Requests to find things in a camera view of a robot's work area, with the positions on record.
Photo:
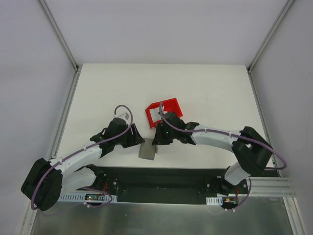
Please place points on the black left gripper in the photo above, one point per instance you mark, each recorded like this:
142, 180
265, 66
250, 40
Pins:
133, 136

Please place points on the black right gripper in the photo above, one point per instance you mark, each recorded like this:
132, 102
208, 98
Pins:
160, 136

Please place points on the grey leather card holder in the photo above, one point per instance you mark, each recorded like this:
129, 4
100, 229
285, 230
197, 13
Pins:
148, 150

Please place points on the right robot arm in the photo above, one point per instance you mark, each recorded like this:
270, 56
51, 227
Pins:
250, 149

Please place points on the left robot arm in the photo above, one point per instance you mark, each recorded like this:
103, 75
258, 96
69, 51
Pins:
48, 180

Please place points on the red plastic card tray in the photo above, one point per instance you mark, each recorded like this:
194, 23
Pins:
169, 105

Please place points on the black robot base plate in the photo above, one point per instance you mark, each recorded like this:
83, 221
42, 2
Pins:
163, 185

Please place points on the left table side rail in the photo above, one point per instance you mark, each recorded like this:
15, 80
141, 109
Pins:
57, 137

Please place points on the table side rail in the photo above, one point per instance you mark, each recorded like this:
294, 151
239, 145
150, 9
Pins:
57, 137
259, 107

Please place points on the left white cable duct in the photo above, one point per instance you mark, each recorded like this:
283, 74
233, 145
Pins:
87, 197

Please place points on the white cable duct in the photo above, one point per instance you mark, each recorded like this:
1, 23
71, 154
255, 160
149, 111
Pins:
214, 201
87, 197

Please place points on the right white cable duct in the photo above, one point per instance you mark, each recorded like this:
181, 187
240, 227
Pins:
214, 201

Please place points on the right table side rail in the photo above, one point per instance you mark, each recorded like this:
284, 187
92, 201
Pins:
259, 107

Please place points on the horizontal aluminium extrusion rail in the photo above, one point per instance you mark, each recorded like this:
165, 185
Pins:
271, 187

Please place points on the left aluminium frame post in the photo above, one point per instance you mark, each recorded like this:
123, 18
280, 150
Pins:
58, 34

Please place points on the aluminium frame post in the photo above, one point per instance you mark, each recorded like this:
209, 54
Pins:
58, 34
271, 33

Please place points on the right aluminium frame post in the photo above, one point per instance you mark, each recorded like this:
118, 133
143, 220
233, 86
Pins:
271, 33

